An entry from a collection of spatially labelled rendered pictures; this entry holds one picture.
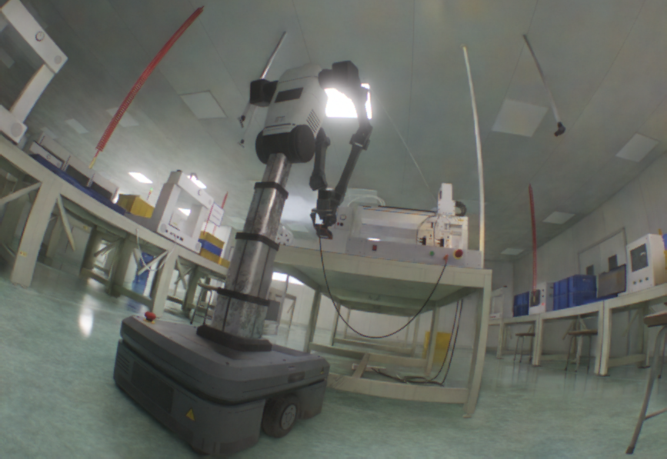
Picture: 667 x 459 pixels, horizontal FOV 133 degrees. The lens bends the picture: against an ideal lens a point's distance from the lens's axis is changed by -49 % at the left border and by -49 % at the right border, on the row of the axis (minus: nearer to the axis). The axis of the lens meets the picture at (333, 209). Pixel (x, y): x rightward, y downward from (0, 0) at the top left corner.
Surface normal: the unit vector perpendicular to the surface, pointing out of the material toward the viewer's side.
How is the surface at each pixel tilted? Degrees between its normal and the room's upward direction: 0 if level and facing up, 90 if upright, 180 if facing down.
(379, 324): 90
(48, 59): 90
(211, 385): 90
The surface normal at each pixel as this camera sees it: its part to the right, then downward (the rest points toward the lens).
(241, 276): -0.35, -0.40
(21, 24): 0.97, 0.11
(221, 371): 0.28, -0.90
